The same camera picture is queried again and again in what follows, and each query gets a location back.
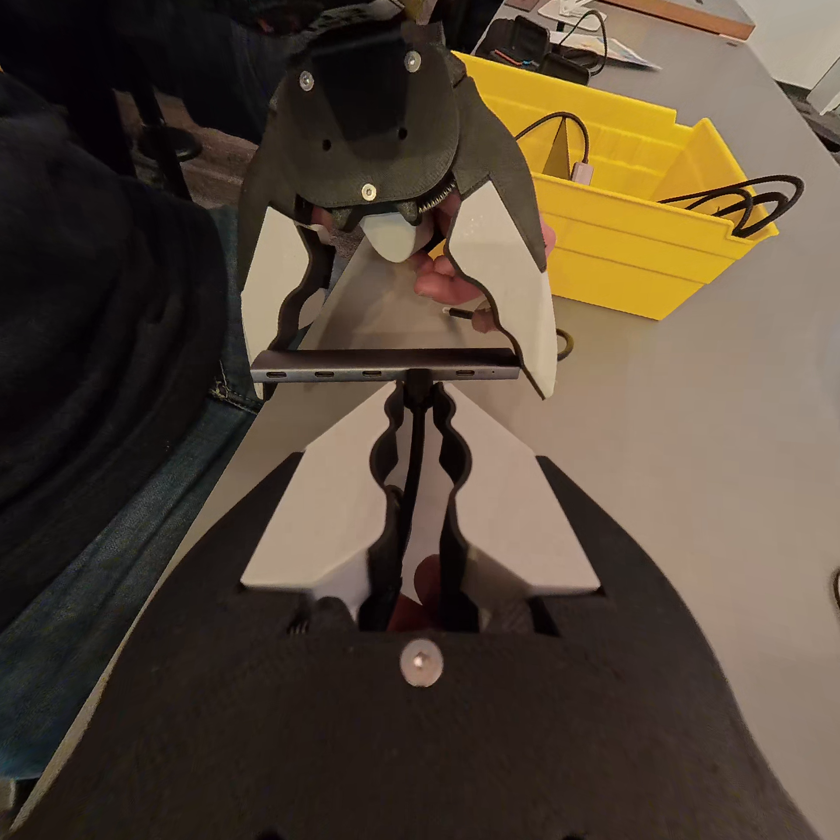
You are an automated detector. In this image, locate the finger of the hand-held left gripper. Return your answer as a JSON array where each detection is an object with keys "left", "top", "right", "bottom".
[
  {"left": 241, "top": 201, "right": 332, "bottom": 362},
  {"left": 444, "top": 178, "right": 560, "bottom": 399}
]

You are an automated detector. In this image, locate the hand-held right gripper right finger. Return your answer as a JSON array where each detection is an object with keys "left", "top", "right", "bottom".
[{"left": 436, "top": 384, "right": 601, "bottom": 618}]

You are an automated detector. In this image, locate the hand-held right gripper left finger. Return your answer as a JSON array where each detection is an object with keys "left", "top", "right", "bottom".
[{"left": 242, "top": 384, "right": 405, "bottom": 624}]

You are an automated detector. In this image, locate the black hub cable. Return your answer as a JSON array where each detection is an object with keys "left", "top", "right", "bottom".
[{"left": 447, "top": 305, "right": 576, "bottom": 363}]

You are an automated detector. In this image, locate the grey usb hub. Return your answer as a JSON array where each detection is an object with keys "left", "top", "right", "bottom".
[{"left": 250, "top": 347, "right": 523, "bottom": 384}]

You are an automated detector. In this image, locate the yellow plastic bin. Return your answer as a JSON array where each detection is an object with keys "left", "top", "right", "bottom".
[{"left": 453, "top": 50, "right": 779, "bottom": 322}]

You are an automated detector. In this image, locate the black usb-c cable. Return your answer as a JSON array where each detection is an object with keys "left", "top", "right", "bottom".
[{"left": 390, "top": 371, "right": 437, "bottom": 628}]

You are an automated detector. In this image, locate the black charger with display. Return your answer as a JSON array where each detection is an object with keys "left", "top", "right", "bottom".
[{"left": 506, "top": 14, "right": 555, "bottom": 69}]

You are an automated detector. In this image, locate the black chair base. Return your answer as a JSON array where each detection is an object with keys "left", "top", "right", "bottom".
[{"left": 129, "top": 79, "right": 207, "bottom": 200}]

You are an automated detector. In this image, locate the person's jeans leg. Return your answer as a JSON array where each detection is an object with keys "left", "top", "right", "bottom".
[{"left": 0, "top": 210, "right": 263, "bottom": 778}]

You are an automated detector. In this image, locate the black dual-plug cable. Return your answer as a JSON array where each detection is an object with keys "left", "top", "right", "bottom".
[{"left": 512, "top": 112, "right": 594, "bottom": 187}]

